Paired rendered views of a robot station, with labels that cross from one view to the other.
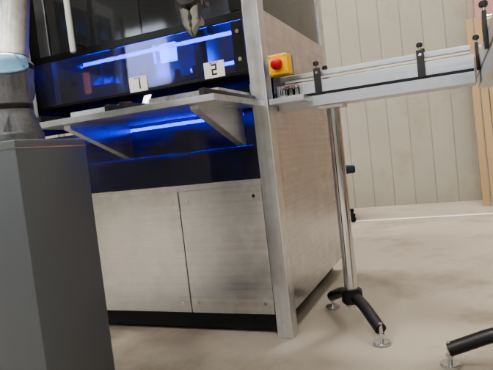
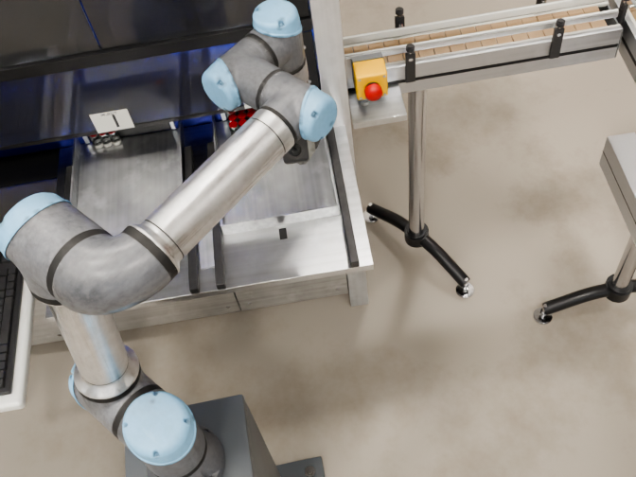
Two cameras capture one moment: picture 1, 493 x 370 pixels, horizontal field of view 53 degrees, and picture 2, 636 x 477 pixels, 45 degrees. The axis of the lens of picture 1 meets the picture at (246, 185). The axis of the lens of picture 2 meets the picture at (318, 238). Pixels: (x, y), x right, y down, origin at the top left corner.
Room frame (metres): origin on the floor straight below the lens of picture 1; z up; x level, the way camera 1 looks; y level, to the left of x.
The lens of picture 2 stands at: (0.68, 0.48, 2.24)
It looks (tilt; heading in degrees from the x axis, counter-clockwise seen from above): 55 degrees down; 338
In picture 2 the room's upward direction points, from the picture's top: 10 degrees counter-clockwise
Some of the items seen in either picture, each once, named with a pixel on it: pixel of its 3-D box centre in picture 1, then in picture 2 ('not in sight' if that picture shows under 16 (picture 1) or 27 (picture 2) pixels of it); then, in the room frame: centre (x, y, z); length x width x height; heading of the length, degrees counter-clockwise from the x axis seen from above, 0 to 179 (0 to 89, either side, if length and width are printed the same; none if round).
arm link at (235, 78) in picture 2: not in sight; (246, 78); (1.56, 0.20, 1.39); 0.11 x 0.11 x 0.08; 19
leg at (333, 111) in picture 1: (342, 205); (416, 167); (1.87, -0.35, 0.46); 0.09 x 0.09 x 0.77; 67
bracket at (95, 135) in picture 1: (101, 143); not in sight; (1.88, 0.52, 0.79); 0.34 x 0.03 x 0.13; 157
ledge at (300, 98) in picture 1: (292, 100); (375, 101); (1.83, -0.20, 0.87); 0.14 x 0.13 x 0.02; 157
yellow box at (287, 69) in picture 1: (280, 65); (369, 77); (1.79, -0.17, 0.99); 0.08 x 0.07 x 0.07; 157
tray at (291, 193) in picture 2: (206, 101); (273, 161); (1.78, 0.11, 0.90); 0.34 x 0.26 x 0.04; 157
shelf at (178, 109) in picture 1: (156, 114); (204, 204); (1.79, 0.29, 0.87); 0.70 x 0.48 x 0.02; 67
